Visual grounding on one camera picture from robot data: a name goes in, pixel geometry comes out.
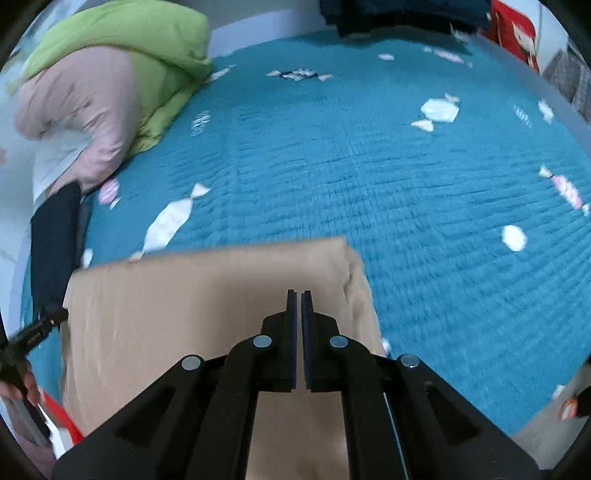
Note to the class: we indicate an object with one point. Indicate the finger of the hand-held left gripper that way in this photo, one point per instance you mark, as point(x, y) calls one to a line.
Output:
point(41, 327)

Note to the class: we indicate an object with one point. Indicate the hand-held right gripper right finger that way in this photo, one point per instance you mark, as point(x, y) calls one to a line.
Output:
point(307, 341)

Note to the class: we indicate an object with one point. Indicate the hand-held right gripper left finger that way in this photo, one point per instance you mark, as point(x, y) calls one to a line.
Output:
point(291, 341)

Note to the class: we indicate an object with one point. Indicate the tan jacket with navy trim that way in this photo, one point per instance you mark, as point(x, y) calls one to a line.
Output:
point(184, 300)

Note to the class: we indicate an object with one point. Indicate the person's left hand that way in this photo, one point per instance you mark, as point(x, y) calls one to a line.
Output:
point(32, 383)

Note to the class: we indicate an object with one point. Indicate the red plastic object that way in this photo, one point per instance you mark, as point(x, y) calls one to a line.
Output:
point(64, 415)

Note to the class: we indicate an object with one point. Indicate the teal quilted bed cover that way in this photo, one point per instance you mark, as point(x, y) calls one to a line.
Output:
point(369, 207)

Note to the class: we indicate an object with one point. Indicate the white pillow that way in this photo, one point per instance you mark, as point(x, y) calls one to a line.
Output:
point(55, 166)

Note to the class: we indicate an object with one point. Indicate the pink duvet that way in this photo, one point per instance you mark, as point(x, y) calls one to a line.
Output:
point(83, 115)

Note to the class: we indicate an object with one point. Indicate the green duvet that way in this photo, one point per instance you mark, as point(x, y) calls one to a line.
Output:
point(138, 27)

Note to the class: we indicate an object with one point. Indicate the navy and yellow puffer jacket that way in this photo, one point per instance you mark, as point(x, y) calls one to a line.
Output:
point(392, 11)

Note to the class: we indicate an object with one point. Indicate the lilac bed side board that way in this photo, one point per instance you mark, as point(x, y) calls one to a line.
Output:
point(531, 83)

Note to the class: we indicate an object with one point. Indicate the red cartoon cushion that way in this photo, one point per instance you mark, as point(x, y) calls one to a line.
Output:
point(512, 32)

